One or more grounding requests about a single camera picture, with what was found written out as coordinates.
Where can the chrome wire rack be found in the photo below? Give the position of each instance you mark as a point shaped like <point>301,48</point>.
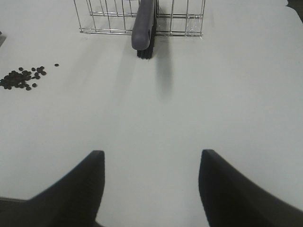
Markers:
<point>123,17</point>

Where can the pile of coffee beans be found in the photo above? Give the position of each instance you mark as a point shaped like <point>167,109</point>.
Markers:
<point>22,78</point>

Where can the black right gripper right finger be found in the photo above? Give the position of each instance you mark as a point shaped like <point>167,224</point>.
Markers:
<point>230,199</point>

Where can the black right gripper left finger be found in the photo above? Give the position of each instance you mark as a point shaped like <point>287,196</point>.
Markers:
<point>73,201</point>

